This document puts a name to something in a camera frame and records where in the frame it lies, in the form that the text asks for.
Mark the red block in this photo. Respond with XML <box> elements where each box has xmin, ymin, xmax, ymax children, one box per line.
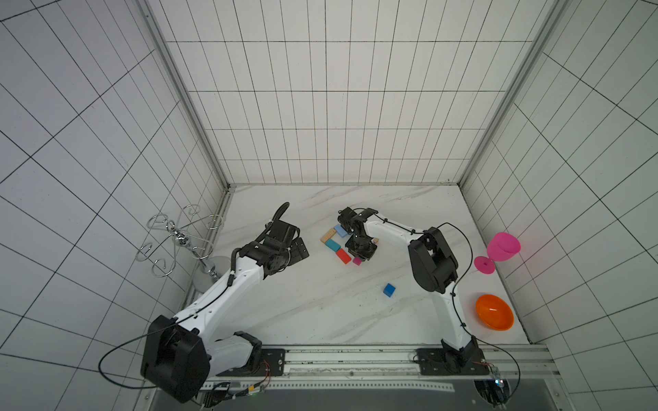
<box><xmin>336</xmin><ymin>248</ymin><xmax>351</xmax><ymax>265</ymax></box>

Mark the light blue block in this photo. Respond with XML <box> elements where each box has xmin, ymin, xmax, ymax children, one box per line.
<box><xmin>333</xmin><ymin>224</ymin><xmax>349</xmax><ymax>238</ymax></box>

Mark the teal block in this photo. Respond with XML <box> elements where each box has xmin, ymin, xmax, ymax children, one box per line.
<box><xmin>325</xmin><ymin>239</ymin><xmax>341</xmax><ymax>253</ymax></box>

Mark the dark blue cube block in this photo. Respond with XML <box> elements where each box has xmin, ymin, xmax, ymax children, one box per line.
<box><xmin>383</xmin><ymin>284</ymin><xmax>396</xmax><ymax>297</ymax></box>

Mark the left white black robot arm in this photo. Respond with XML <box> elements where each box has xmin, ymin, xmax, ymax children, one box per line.
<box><xmin>140</xmin><ymin>219</ymin><xmax>309</xmax><ymax>403</ymax></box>

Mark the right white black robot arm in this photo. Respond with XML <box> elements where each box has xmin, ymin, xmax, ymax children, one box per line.
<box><xmin>338</xmin><ymin>207</ymin><xmax>479</xmax><ymax>374</ymax></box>

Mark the chrome cup holder rack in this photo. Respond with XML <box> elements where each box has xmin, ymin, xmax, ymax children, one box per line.
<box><xmin>128</xmin><ymin>204</ymin><xmax>224</xmax><ymax>295</ymax></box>

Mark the pink plastic goblet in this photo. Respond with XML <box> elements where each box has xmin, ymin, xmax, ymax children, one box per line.
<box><xmin>474</xmin><ymin>232</ymin><xmax>522</xmax><ymax>275</ymax></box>

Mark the orange plastic bowl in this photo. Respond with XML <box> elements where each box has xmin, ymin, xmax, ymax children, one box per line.
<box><xmin>476</xmin><ymin>295</ymin><xmax>515</xmax><ymax>332</ymax></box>

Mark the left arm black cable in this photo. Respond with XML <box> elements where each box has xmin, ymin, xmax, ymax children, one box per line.
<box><xmin>97</xmin><ymin>271</ymin><xmax>237</xmax><ymax>407</ymax></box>

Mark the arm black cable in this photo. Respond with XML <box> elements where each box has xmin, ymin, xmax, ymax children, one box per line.
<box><xmin>97</xmin><ymin>271</ymin><xmax>237</xmax><ymax>407</ymax></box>
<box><xmin>374</xmin><ymin>215</ymin><xmax>523</xmax><ymax>402</ymax></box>

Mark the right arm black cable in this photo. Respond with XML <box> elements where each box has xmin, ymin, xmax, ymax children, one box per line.
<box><xmin>374</xmin><ymin>215</ymin><xmax>523</xmax><ymax>402</ymax></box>

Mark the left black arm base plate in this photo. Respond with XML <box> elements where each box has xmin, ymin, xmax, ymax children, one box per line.
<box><xmin>218</xmin><ymin>349</ymin><xmax>286</xmax><ymax>377</ymax></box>

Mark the aluminium mounting rail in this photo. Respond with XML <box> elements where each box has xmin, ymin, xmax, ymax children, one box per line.
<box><xmin>146</xmin><ymin>342</ymin><xmax>559</xmax><ymax>382</ymax></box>

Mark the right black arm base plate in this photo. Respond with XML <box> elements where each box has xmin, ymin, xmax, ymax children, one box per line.
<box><xmin>413</xmin><ymin>348</ymin><xmax>490</xmax><ymax>377</ymax></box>

